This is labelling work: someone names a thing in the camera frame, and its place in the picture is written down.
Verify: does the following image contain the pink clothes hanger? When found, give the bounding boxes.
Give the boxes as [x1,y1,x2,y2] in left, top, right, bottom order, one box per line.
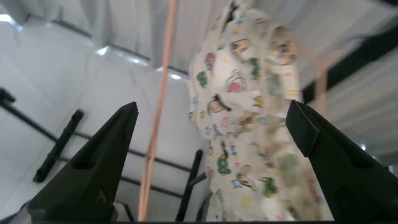
[289,29,345,116]
[137,0,178,222]

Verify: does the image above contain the cream printed garment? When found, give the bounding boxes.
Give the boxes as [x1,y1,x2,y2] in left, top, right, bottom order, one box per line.
[188,0,335,222]

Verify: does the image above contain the black clothes rack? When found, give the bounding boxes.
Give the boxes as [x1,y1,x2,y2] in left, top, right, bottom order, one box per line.
[0,24,398,222]

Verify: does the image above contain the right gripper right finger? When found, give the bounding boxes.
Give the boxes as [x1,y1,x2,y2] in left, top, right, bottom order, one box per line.
[285,99,398,223]

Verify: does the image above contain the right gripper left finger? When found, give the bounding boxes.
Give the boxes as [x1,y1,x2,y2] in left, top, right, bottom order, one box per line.
[27,101,139,223]

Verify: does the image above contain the white curtain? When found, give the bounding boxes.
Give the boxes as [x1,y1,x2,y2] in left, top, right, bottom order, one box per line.
[0,0,398,157]

